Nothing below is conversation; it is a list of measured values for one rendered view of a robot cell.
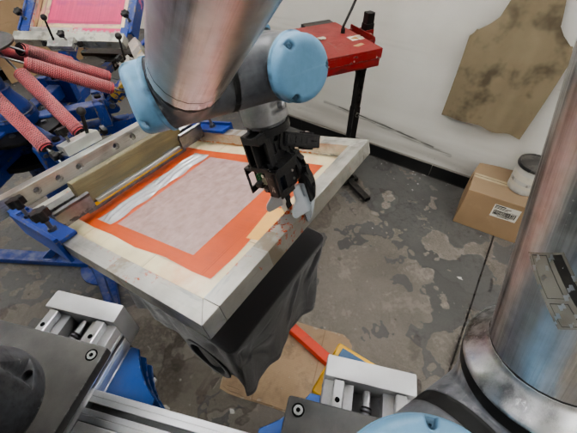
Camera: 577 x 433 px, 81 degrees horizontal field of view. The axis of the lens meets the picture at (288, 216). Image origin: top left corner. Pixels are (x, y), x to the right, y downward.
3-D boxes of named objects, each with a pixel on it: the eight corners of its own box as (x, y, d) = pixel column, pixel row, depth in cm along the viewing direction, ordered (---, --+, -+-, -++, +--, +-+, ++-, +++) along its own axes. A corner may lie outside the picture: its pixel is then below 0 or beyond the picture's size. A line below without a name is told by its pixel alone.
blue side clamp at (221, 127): (238, 141, 114) (231, 121, 110) (227, 148, 111) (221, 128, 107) (182, 135, 131) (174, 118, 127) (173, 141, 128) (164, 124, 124)
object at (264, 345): (318, 304, 136) (326, 234, 105) (247, 408, 110) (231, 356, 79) (311, 301, 137) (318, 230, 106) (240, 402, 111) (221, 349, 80)
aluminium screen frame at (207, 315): (370, 152, 85) (368, 138, 83) (210, 339, 52) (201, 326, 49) (179, 133, 130) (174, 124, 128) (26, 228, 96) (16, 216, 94)
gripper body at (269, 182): (252, 195, 61) (230, 134, 54) (279, 171, 66) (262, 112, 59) (285, 203, 57) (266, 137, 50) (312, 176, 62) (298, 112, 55)
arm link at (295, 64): (253, 122, 37) (219, 104, 45) (337, 97, 41) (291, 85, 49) (239, 42, 33) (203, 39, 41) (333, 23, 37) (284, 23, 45)
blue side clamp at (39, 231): (90, 248, 82) (73, 227, 78) (71, 262, 79) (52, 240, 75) (42, 222, 99) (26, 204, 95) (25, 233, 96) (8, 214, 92)
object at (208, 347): (256, 369, 108) (246, 322, 85) (239, 394, 103) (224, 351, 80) (158, 299, 126) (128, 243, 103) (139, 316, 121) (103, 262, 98)
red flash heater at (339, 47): (338, 39, 208) (341, 18, 199) (385, 67, 179) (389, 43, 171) (245, 57, 189) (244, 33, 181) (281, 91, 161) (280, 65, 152)
